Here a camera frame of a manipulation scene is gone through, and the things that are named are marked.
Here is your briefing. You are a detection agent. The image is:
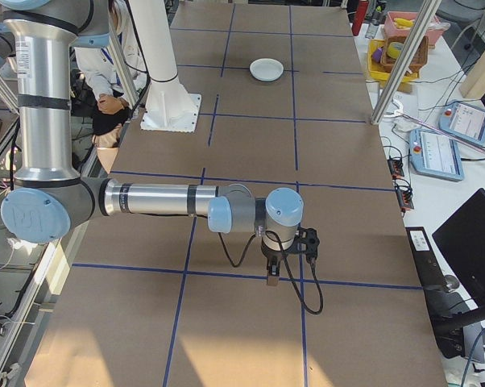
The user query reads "pale blue round plate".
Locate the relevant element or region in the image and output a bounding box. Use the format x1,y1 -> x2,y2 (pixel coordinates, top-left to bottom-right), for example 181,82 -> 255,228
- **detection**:
250,66 -> 285,81

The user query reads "white round plate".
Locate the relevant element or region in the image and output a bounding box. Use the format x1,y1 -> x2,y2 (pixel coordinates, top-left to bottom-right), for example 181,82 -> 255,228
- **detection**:
249,58 -> 285,81

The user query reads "light blue round plate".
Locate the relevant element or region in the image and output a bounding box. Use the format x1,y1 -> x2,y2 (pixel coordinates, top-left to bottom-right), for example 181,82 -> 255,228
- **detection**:
251,69 -> 284,83

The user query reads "orange black circuit board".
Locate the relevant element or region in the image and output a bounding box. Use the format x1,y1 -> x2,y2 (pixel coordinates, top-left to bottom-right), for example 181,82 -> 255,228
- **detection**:
387,156 -> 406,179
394,180 -> 416,214

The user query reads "white side desk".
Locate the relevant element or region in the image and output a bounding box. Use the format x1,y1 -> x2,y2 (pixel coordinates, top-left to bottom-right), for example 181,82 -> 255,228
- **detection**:
353,11 -> 485,387

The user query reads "blue grey teach pendant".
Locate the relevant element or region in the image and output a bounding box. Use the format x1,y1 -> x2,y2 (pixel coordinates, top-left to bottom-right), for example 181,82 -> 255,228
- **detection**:
438,101 -> 485,147
408,127 -> 466,181

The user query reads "black computer monitor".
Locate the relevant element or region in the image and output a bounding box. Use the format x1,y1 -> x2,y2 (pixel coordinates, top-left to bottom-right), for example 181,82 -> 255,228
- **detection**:
431,187 -> 485,308

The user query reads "thin metal rod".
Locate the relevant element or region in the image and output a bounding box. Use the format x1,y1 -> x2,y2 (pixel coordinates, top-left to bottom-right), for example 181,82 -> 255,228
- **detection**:
395,111 -> 485,158

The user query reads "person in black trousers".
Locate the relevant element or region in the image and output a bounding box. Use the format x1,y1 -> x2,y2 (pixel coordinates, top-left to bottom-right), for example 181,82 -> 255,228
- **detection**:
89,93 -> 131,150

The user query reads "yellow plastic basket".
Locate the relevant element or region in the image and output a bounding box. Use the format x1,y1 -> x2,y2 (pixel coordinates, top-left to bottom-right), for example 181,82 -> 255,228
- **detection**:
367,38 -> 420,85

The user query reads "brown wicker basket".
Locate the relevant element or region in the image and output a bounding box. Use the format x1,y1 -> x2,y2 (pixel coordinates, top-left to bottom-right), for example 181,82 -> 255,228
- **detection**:
380,35 -> 429,76

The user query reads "clear plastic bottle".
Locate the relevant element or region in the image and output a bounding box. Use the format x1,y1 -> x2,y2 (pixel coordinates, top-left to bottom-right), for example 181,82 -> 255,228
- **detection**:
366,6 -> 384,40

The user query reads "pink plastic basket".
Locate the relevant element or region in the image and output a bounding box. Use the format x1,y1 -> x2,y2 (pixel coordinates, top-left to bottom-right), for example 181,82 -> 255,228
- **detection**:
383,10 -> 451,50

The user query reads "red cylinder bottle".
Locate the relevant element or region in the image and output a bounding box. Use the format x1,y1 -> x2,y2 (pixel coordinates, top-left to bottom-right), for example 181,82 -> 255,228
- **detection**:
354,0 -> 369,37

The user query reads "person in white jacket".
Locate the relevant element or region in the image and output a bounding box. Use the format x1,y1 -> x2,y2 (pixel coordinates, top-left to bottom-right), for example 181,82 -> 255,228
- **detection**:
73,0 -> 149,102

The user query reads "light wooden beam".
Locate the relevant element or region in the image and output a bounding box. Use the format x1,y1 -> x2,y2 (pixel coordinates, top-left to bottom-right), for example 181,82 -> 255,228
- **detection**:
459,35 -> 485,101

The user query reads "office chair white base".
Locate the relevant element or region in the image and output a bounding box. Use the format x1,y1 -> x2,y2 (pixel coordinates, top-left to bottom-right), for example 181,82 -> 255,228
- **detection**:
434,0 -> 485,53

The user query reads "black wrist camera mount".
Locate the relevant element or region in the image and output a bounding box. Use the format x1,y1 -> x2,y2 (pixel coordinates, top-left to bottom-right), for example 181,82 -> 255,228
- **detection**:
290,227 -> 321,263

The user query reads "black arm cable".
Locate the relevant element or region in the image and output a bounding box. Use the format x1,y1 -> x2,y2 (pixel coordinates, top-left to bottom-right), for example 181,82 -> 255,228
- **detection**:
266,231 -> 324,316
217,231 -> 255,268

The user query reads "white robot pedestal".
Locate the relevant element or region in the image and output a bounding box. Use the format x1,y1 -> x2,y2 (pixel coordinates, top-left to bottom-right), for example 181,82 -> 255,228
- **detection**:
128,0 -> 202,133

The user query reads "aluminium extrusion post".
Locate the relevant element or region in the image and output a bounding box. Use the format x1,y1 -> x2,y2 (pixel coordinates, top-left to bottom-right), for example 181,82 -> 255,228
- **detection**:
370,0 -> 444,127

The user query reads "black frame cable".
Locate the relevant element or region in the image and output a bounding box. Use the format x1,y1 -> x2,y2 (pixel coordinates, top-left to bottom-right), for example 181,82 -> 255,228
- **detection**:
0,288 -> 26,323

